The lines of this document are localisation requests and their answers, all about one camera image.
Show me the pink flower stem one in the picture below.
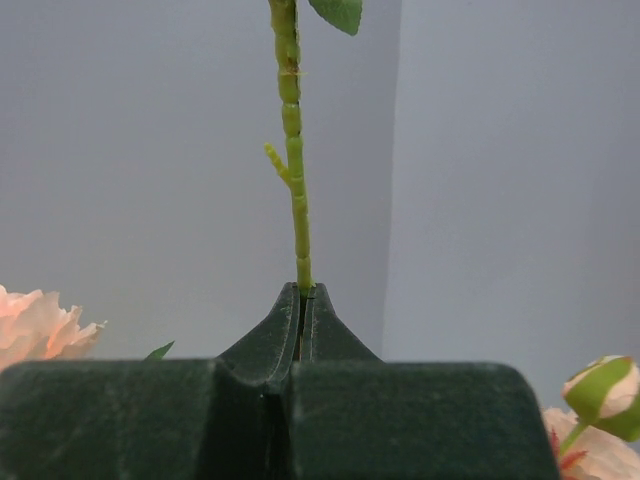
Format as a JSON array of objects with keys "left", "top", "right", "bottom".
[{"left": 263, "top": 0, "right": 363, "bottom": 290}]

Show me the pink flower stem two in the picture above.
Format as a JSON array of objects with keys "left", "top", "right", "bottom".
[{"left": 0, "top": 284, "right": 176, "bottom": 371}]

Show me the pink flower stem three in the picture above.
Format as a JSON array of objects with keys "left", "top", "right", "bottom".
[{"left": 542, "top": 355, "right": 639, "bottom": 480}]

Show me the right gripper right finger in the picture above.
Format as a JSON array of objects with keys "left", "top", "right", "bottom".
[{"left": 287, "top": 285, "right": 559, "bottom": 479}]

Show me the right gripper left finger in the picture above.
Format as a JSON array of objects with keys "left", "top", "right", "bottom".
[{"left": 1, "top": 283, "right": 300, "bottom": 479}]

